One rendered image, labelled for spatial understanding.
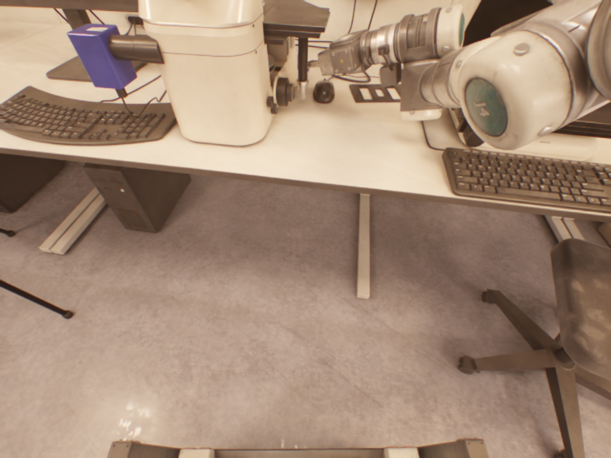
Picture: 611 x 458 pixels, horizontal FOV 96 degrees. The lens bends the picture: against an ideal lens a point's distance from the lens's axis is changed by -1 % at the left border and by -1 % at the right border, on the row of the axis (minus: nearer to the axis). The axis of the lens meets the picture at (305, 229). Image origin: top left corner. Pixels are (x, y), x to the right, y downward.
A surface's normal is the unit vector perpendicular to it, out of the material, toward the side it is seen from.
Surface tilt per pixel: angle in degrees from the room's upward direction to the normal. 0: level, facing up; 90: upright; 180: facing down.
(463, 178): 5
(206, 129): 90
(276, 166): 0
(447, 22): 60
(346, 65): 90
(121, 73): 90
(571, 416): 8
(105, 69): 90
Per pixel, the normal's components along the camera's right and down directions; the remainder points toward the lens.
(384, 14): -0.14, 0.76
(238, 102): 0.24, 0.76
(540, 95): -0.01, 0.33
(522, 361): -0.12, -0.64
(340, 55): -0.52, 0.65
